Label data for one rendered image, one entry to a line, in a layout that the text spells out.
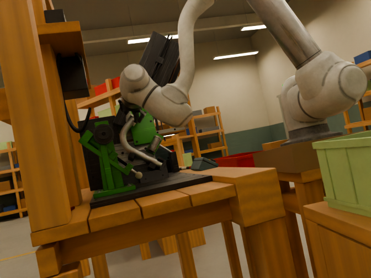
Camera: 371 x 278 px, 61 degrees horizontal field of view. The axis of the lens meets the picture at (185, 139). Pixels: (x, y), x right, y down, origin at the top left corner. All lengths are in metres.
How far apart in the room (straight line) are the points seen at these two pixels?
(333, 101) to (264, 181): 0.36
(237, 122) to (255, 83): 1.65
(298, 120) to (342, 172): 0.53
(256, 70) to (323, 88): 11.07
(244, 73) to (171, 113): 10.88
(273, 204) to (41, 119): 0.69
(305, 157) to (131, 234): 0.64
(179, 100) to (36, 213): 0.57
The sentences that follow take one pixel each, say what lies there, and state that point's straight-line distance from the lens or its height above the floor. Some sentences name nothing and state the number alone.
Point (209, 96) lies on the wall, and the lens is 11.28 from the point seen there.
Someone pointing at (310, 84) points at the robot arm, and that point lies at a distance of 1.16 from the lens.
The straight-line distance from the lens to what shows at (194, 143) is 4.53.
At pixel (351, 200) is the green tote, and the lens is 0.82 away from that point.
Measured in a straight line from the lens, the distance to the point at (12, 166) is 10.34.
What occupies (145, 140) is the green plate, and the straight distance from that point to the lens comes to 1.49.
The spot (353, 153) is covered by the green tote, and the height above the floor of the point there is 0.93.
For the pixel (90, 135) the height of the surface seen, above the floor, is 1.12.
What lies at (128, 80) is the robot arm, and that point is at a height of 1.27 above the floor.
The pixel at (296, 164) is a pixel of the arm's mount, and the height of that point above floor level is 0.88.
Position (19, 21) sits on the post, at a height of 1.41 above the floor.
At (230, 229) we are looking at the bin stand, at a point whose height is 0.51.
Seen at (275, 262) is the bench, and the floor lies 0.63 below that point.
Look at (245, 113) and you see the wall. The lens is 11.64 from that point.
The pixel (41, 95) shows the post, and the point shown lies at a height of 1.22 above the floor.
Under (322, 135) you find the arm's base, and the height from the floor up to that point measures 0.96.
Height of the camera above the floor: 1.01
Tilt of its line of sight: 2 degrees up
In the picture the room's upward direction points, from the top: 11 degrees counter-clockwise
